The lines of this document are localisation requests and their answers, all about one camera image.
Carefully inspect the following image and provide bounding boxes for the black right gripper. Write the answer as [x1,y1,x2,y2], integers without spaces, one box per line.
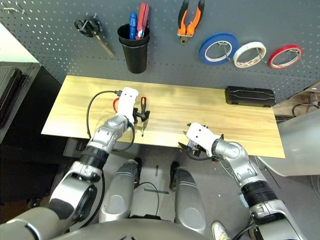
[177,141,213,160]

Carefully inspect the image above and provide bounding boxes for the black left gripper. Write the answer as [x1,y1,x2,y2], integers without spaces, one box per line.
[131,107,151,125]

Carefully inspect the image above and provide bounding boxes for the orange black screwdriver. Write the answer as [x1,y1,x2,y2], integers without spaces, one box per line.
[139,96,148,138]

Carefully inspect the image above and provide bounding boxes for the white tape roll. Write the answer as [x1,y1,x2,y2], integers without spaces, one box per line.
[232,41,267,69]

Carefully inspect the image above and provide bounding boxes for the orange black pliers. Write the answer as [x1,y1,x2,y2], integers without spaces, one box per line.
[177,0,206,46]

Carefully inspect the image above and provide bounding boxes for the black pegboard cup holder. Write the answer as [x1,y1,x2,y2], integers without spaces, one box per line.
[117,23,151,74]

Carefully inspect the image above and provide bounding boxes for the grey perforated pegboard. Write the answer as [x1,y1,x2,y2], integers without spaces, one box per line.
[0,0,320,102]

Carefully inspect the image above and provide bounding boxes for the long black floor tape strip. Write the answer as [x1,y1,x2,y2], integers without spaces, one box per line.
[143,187,170,195]

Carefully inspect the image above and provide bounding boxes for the silver right robot leg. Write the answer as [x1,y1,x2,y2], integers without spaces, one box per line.
[169,161,207,236]

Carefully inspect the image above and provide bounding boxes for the silver robot leg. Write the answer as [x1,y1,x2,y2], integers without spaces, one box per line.
[98,157,142,223]
[169,161,207,236]

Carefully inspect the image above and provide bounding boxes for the small black tool case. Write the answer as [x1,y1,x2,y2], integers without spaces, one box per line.
[224,85,276,108]

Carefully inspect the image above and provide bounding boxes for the silver left robot leg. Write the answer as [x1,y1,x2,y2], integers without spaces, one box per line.
[98,157,142,223]

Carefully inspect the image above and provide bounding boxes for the blue tape roll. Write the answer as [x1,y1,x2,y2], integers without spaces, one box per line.
[199,32,240,67]

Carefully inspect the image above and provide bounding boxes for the white person's sneaker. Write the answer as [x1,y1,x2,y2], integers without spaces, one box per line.
[211,221,231,240]

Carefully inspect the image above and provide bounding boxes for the grey robot torso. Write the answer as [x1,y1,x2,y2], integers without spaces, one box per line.
[52,219,208,240]

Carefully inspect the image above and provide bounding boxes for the silver scissors hook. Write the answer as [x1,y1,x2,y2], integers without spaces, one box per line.
[84,14,98,30]

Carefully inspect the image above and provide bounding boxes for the grey side desk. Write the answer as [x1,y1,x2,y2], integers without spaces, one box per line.
[257,109,320,177]

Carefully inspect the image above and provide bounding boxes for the red tape roll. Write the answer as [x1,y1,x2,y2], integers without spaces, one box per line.
[268,44,304,70]

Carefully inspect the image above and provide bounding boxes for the black rolling equipment cabinet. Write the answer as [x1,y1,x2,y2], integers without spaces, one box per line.
[0,62,66,206]

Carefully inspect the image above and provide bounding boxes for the large black ribbed case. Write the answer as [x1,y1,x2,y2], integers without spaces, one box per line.
[0,62,41,143]

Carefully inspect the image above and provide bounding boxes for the silver double prong hook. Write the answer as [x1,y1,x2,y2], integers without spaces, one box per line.
[2,1,26,16]

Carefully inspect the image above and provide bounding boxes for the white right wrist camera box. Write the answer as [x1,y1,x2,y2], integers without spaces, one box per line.
[186,122,221,157]

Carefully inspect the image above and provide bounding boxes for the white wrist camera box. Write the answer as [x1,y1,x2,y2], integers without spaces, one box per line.
[116,86,140,123]
[186,122,221,157]

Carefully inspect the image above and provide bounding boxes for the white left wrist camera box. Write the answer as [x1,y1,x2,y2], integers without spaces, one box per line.
[116,86,140,123]

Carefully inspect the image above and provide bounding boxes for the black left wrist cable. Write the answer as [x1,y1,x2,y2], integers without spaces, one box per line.
[86,90,136,153]

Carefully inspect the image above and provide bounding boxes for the black floor cable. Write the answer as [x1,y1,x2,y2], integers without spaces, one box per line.
[133,181,160,218]

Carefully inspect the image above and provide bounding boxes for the black handled scissors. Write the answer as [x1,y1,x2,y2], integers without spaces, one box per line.
[74,15,116,60]

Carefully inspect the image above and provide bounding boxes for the red handled tool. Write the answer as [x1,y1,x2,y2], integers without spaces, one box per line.
[135,2,151,40]

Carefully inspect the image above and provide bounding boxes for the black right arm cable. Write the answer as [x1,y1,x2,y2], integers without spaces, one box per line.
[231,219,256,240]

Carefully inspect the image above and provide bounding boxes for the black looped cable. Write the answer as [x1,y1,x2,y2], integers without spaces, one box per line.
[292,102,320,118]

